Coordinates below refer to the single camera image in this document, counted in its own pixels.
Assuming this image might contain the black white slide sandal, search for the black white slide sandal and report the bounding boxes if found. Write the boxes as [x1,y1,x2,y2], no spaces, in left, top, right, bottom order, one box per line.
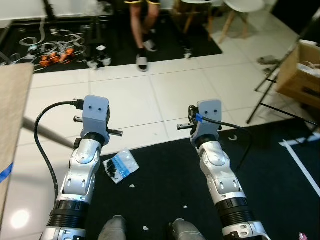
[136,47,150,72]
[143,32,158,53]

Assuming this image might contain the plain black floor mat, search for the plain black floor mat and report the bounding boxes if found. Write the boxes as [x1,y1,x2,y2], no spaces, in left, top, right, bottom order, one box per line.
[82,117,320,240]

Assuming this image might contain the white chair with wooden legs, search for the white chair with wooden legs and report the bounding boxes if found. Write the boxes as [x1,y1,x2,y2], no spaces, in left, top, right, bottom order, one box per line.
[172,0,213,34]
[217,0,266,45]

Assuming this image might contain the black mat with white swirls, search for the black mat with white swirls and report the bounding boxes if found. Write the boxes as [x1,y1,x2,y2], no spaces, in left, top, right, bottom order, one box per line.
[0,15,223,71]

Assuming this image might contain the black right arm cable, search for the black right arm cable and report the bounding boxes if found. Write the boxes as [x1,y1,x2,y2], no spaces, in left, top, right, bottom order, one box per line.
[196,112,253,175]

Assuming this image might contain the grey robot right leg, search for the grey robot right leg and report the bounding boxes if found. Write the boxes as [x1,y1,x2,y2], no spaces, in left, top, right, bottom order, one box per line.
[167,219,206,240]

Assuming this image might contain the grey robot leg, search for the grey robot leg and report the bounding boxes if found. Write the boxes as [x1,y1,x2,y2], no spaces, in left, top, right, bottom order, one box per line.
[167,219,206,240]
[98,216,128,240]

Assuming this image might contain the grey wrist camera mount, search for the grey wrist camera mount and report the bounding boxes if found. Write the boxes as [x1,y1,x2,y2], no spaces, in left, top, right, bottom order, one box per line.
[81,95,111,138]
[192,99,223,142]

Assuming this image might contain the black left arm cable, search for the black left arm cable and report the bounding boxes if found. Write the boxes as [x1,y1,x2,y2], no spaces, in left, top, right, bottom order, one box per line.
[34,99,85,203]

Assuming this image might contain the beige table top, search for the beige table top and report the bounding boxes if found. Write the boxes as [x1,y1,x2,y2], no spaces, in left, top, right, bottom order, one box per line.
[0,62,35,226]

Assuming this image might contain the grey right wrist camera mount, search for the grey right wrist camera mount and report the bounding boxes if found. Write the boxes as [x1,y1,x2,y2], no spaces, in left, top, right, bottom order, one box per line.
[192,99,223,142]

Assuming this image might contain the grey slipper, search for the grey slipper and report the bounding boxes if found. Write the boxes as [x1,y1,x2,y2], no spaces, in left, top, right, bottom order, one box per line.
[257,55,281,65]

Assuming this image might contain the orange black device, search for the orange black device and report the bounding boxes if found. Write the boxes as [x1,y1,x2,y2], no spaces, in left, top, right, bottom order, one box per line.
[40,47,76,66]

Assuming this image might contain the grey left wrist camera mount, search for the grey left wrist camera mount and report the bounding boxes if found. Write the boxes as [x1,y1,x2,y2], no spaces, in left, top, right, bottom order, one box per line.
[81,95,111,138]

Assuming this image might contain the person's bare legs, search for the person's bare legs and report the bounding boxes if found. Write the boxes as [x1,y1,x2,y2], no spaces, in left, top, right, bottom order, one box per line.
[124,0,162,56]

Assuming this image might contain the white black small device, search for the white black small device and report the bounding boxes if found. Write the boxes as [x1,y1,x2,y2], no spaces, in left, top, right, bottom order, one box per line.
[87,45,112,70]

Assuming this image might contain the grey table leg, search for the grey table leg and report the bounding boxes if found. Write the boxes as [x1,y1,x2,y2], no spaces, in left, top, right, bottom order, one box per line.
[22,117,76,149]

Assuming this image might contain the large printed cardboard box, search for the large printed cardboard box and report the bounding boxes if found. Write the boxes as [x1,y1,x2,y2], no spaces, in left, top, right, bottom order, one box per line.
[276,40,320,108]

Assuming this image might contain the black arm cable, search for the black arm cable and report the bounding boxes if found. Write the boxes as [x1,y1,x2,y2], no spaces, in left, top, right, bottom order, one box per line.
[34,99,85,203]
[196,112,253,175]

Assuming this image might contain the grey robot left leg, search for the grey robot left leg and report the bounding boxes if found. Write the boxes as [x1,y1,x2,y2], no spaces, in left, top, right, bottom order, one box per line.
[98,216,128,240]

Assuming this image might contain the blue tape strip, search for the blue tape strip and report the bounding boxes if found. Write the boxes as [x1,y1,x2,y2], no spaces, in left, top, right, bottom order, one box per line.
[0,162,13,183]

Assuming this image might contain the clear blue plastic bag trash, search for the clear blue plastic bag trash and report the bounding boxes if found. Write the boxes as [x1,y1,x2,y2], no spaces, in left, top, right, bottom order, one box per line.
[102,149,140,184]

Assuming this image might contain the black folding chair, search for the black folding chair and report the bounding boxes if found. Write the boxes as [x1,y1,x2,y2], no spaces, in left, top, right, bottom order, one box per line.
[247,10,320,126]

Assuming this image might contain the white floor tape line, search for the white floor tape line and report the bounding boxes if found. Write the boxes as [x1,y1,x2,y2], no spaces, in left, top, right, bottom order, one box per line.
[280,136,320,197]

